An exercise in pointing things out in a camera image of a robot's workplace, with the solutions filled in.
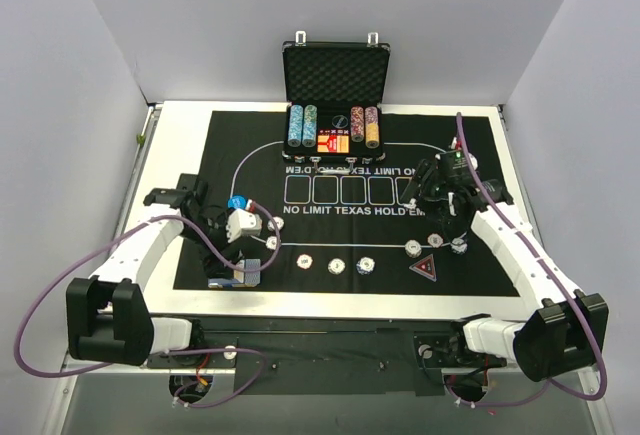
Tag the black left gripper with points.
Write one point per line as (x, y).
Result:
(220, 253)

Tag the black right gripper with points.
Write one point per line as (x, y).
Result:
(426, 181)

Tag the blue small blind button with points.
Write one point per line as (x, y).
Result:
(237, 202)

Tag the blue playing card deck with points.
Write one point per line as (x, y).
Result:
(249, 276)

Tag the red triangular dealer marker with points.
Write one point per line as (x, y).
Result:
(425, 267)

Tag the red chip stack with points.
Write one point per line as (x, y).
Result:
(304, 261)

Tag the blue chip stack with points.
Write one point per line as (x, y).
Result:
(365, 266)

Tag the grey chip stack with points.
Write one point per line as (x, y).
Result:
(336, 266)

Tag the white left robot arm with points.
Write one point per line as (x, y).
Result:
(107, 316)

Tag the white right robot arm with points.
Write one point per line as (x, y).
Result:
(566, 328)

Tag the purple and orange chip row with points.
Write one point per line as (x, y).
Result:
(372, 130)

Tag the black poker felt mat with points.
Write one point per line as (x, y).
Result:
(349, 217)

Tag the dark red chip row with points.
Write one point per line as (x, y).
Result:
(357, 125)

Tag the light blue chip row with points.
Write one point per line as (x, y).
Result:
(295, 126)

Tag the red playing card box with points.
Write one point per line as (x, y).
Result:
(333, 141)

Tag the black dealer button in case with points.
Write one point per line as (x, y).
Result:
(340, 121)

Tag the black aluminium poker case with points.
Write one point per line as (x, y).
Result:
(334, 76)

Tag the green grey chip row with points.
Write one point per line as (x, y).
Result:
(309, 128)

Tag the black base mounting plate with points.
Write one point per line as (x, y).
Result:
(300, 356)

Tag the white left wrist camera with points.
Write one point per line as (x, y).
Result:
(242, 223)

